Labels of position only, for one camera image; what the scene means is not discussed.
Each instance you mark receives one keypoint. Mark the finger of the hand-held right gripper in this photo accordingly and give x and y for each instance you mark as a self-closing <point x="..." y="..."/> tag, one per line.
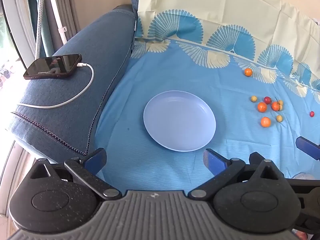
<point x="255" y="158"/>
<point x="307" y="145"/>

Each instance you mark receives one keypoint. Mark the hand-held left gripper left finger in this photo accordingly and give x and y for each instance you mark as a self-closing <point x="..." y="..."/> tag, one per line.
<point x="96" y="159"/>

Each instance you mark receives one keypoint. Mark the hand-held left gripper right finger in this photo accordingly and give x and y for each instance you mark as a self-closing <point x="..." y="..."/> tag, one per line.
<point x="214" y="161"/>

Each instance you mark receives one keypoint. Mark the small orange with stem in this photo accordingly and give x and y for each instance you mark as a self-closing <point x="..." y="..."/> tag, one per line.
<point x="275" y="106"/>

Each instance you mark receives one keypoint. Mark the light blue round plate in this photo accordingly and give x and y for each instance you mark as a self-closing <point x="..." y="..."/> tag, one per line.
<point x="179" y="121"/>

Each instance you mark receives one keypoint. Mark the blue sofa armrest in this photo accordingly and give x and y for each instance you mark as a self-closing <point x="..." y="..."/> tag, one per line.
<point x="75" y="120"/>

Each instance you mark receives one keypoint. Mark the blue fan-print blanket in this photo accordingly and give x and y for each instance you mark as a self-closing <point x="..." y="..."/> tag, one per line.
<point x="200" y="67"/>

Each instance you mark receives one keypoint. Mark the black smartphone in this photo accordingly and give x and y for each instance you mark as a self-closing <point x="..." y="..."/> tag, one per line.
<point x="52" y="66"/>

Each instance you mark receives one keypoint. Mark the white pipe with clip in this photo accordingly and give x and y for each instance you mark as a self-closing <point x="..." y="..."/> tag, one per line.
<point x="57" y="12"/>

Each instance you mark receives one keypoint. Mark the dotted white pole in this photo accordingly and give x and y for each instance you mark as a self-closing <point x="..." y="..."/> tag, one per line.
<point x="40" y="17"/>

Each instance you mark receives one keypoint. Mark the teal curtain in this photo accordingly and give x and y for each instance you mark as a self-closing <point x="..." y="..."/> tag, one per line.
<point x="31" y="10"/>

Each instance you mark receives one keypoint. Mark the white window frame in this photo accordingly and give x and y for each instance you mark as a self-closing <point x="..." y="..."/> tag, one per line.
<point x="17" y="22"/>

